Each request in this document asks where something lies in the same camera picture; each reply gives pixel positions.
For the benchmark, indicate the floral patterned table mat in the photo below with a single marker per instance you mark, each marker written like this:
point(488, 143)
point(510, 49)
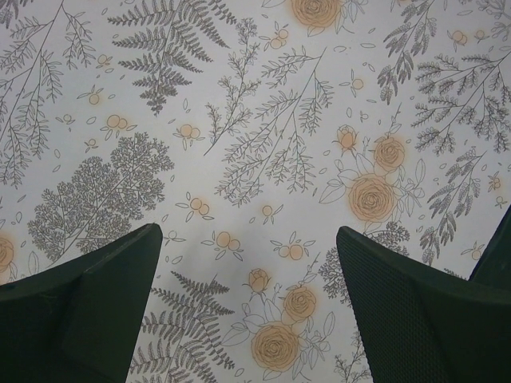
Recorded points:
point(250, 132)

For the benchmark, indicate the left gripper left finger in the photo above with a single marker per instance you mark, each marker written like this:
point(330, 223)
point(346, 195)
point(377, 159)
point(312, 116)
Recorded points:
point(79, 321)

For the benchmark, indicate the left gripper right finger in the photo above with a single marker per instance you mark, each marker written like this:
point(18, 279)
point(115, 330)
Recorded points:
point(420, 324)

